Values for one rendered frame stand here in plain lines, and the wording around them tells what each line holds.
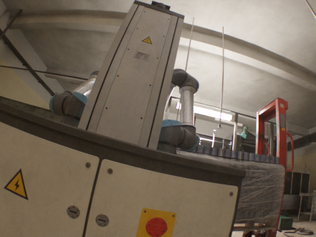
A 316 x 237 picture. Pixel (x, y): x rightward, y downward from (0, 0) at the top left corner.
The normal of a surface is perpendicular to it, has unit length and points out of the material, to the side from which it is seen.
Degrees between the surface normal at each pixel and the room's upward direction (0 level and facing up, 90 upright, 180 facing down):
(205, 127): 90
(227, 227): 90
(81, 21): 90
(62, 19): 90
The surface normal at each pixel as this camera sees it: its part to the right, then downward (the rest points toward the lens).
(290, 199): 0.07, -0.32
